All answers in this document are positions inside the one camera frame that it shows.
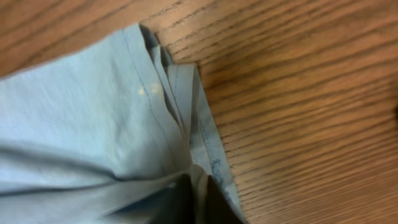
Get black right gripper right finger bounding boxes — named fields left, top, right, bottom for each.
left=205, top=175, right=243, bottom=224

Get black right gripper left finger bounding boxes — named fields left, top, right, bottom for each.
left=149, top=174, right=195, bottom=224

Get light blue printed t-shirt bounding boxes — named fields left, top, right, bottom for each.
left=1, top=24, right=244, bottom=224

